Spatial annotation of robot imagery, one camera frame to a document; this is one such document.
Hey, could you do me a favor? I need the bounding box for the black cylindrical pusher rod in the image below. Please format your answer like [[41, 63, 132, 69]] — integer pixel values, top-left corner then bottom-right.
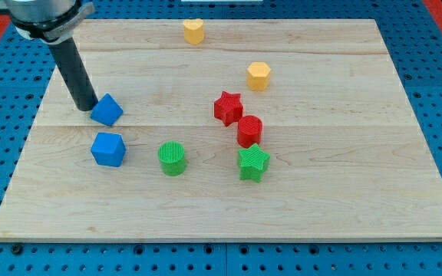
[[48, 38, 98, 111]]

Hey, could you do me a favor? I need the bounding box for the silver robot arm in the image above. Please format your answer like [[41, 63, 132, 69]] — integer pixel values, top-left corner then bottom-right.
[[5, 0, 97, 111]]

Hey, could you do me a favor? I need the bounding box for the yellow hexagon block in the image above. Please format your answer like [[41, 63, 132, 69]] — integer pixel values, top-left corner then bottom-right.
[[246, 62, 272, 91]]

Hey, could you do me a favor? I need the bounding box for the blue triangle block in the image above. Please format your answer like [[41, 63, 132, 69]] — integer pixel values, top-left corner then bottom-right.
[[90, 94, 124, 127]]

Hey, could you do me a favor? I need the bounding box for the blue cube block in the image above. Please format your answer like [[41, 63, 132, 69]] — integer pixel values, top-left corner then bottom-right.
[[91, 133, 126, 167]]

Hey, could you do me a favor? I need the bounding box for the yellow heart block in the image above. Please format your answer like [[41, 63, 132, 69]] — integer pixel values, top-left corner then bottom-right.
[[183, 18, 205, 44]]

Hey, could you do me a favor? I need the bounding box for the green cylinder block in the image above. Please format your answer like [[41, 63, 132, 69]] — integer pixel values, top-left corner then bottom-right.
[[158, 141, 186, 176]]

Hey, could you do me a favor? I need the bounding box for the light wooden board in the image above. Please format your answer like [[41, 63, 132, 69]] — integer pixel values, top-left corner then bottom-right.
[[0, 19, 442, 243]]

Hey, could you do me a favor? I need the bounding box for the red star block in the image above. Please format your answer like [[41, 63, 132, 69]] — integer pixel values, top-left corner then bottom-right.
[[213, 91, 244, 127]]

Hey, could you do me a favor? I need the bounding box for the red cylinder block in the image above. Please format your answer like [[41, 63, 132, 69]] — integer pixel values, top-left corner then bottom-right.
[[237, 115, 263, 148]]

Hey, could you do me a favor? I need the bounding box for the green star block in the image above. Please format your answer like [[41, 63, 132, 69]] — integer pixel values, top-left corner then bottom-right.
[[237, 143, 270, 182]]

